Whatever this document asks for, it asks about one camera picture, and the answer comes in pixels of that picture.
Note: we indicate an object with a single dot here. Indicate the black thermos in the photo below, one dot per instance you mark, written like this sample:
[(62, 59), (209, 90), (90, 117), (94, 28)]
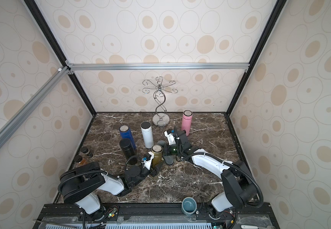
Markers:
[(127, 148)]

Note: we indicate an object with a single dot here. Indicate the blue thermos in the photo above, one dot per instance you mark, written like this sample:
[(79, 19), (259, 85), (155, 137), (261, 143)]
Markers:
[(125, 132)]

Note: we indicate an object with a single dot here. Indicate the silver metal cup stand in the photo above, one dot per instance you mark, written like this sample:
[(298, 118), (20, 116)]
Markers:
[(161, 118)]

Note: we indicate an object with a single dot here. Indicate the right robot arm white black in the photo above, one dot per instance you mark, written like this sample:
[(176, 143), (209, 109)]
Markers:
[(240, 188)]

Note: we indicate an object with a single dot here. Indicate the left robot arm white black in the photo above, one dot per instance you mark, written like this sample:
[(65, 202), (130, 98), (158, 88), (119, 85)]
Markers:
[(78, 185)]

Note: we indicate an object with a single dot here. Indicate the grey yellow cleaning cloth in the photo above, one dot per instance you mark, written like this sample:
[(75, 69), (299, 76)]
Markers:
[(166, 155)]

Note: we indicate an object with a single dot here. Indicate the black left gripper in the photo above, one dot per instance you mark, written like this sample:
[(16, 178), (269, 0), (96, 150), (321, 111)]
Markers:
[(155, 171)]

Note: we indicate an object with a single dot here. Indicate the gold thermos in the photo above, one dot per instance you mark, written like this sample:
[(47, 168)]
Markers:
[(157, 151)]

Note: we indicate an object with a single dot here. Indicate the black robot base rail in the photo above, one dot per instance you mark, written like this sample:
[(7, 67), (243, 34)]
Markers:
[(152, 216)]

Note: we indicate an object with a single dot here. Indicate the dark lid spice jar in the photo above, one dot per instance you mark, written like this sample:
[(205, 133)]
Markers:
[(86, 152)]

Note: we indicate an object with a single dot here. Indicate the teal ceramic mug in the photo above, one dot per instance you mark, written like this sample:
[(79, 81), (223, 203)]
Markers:
[(188, 206)]

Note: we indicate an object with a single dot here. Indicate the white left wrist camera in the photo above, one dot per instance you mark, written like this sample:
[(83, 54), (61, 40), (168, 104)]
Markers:
[(147, 160)]

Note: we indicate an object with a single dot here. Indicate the white thermos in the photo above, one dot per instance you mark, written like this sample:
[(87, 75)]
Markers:
[(147, 134)]

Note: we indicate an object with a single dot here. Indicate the left aluminium frame bar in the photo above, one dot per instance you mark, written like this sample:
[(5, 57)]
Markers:
[(18, 119)]

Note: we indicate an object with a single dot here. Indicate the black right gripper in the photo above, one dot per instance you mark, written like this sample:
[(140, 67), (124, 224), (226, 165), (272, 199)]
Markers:
[(178, 140)]

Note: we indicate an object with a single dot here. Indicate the pink thermos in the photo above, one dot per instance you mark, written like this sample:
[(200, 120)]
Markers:
[(187, 121)]

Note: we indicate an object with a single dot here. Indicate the orange spice jar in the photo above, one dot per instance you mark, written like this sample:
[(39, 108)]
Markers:
[(79, 161)]

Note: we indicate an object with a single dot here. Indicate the horizontal aluminium frame bar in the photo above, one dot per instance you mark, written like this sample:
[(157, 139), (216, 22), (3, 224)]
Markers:
[(167, 66)]

